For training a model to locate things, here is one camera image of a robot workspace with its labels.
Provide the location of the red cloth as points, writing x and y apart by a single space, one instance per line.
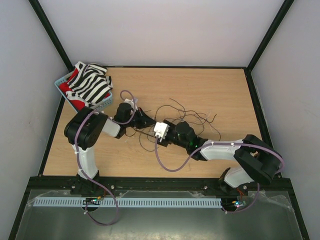
63 87

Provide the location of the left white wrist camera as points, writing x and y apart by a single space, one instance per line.
132 102

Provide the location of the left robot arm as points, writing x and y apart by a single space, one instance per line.
84 129

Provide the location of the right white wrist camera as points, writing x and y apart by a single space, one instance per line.
161 129

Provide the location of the light blue slotted cable duct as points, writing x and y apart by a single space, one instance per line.
206 203

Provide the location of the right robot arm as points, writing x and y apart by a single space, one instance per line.
258 162

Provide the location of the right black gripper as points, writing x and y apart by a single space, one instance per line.
164 142

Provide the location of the black white striped cloth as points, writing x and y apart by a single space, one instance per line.
91 82

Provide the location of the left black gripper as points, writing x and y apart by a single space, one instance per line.
145 120

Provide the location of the light blue plastic basket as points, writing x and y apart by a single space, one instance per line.
101 105

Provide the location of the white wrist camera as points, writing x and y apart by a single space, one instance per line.
132 102
161 129

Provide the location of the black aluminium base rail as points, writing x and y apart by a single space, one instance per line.
208 186

